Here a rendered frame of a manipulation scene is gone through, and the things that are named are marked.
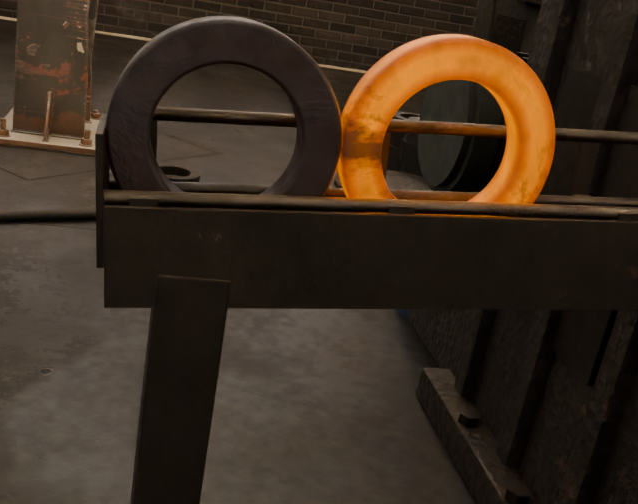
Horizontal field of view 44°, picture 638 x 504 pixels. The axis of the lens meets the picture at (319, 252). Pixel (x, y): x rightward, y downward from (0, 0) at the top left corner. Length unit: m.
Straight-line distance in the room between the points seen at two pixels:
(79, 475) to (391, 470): 0.53
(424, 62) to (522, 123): 0.10
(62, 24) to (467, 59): 2.60
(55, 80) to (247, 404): 1.92
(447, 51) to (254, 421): 1.01
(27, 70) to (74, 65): 0.17
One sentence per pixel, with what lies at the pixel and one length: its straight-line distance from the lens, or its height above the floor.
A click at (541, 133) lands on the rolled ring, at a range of 0.71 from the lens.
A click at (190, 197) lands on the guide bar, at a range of 0.63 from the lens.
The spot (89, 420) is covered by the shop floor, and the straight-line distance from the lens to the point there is 1.49.
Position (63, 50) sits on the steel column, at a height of 0.35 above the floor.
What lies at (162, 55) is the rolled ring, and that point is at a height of 0.73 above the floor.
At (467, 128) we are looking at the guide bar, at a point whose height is 0.70.
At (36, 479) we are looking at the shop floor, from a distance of 1.36.
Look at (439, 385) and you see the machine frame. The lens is 1.64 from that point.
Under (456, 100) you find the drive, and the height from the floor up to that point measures 0.56.
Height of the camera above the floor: 0.82
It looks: 20 degrees down
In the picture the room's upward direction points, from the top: 10 degrees clockwise
